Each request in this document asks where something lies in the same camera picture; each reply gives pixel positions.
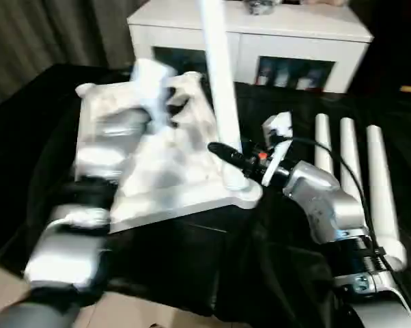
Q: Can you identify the white plastic table leg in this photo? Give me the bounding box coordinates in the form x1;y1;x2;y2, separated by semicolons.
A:
365;125;408;271
313;114;335;176
198;0;255;193
339;118;364;194

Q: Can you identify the black mat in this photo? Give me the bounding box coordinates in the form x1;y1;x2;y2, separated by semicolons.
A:
0;63;411;318

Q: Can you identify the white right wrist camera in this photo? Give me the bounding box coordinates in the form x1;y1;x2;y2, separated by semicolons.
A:
261;111;294;187

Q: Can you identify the white plastic table top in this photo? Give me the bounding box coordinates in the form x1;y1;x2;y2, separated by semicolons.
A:
74;71;264;235

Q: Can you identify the white low cabinet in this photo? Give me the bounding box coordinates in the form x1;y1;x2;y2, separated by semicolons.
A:
127;1;374;94

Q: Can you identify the brown teddy bear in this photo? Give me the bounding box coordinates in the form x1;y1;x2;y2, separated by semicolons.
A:
306;0;346;7

